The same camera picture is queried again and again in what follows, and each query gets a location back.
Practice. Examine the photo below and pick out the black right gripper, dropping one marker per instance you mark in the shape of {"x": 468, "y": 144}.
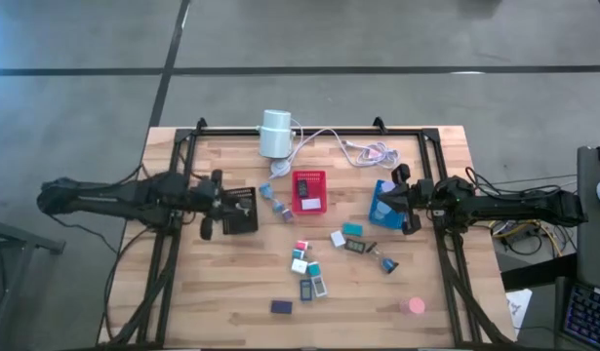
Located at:
{"x": 431, "y": 200}

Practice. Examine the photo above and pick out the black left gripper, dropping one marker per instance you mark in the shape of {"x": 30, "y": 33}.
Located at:
{"x": 204, "y": 200}

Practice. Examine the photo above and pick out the pale purple sand timer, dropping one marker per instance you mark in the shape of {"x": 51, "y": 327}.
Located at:
{"x": 388, "y": 186}

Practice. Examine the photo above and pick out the large white black-faced charger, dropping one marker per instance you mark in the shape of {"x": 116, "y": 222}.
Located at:
{"x": 242, "y": 207}

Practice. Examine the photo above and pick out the dark purple sand timer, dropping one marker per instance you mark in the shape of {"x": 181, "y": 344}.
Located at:
{"x": 288, "y": 216}

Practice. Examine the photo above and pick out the white digital clock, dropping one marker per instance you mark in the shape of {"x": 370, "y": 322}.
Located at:
{"x": 311, "y": 204}
{"x": 319, "y": 286}

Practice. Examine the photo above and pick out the small teal and white charger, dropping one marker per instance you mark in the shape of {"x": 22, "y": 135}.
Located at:
{"x": 298, "y": 254}

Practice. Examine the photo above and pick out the pink and white charger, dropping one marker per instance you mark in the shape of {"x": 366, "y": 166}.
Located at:
{"x": 303, "y": 245}

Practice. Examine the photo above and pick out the pink sand timer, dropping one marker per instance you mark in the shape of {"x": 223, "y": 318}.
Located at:
{"x": 417, "y": 305}

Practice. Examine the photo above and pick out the teal charger with USB ports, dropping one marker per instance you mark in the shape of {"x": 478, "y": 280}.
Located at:
{"x": 313, "y": 268}

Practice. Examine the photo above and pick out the navy digital clock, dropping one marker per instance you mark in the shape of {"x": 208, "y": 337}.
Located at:
{"x": 281, "y": 306}

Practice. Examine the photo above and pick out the blue digital clock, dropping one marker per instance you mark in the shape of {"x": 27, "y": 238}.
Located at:
{"x": 306, "y": 290}

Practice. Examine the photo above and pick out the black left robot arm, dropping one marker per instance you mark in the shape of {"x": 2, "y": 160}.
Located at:
{"x": 109, "y": 200}

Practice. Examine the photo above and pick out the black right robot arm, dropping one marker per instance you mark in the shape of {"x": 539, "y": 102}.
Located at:
{"x": 524, "y": 207}

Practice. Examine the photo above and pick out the blue plastic basket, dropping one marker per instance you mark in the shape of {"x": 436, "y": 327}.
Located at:
{"x": 394, "y": 223}

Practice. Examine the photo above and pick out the black plastic basket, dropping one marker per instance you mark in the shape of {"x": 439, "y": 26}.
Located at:
{"x": 238, "y": 225}

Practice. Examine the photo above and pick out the teal digital clock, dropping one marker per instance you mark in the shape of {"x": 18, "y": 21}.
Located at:
{"x": 352, "y": 229}

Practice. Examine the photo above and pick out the red plastic basket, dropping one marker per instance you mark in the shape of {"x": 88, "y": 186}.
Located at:
{"x": 319, "y": 183}

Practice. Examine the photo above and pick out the white cylindrical lamp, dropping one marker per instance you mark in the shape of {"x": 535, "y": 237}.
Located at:
{"x": 275, "y": 134}

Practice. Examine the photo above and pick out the black beam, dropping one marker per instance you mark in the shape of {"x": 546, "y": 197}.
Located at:
{"x": 538, "y": 273}

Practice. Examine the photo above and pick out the white paper sheet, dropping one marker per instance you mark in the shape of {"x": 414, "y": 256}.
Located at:
{"x": 519, "y": 307}

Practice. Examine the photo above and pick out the dark grey side desk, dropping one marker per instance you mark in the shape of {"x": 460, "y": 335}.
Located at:
{"x": 589, "y": 234}

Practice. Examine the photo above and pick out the grey metal stand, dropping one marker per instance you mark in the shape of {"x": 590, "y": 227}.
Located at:
{"x": 26, "y": 239}

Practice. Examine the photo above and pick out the backlit black keyboard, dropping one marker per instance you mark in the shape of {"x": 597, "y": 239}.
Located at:
{"x": 589, "y": 317}

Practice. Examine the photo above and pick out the black metal table frame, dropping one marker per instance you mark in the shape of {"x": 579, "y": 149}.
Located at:
{"x": 231, "y": 131}

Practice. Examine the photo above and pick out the white square wall charger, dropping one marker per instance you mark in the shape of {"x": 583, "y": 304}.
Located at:
{"x": 337, "y": 239}

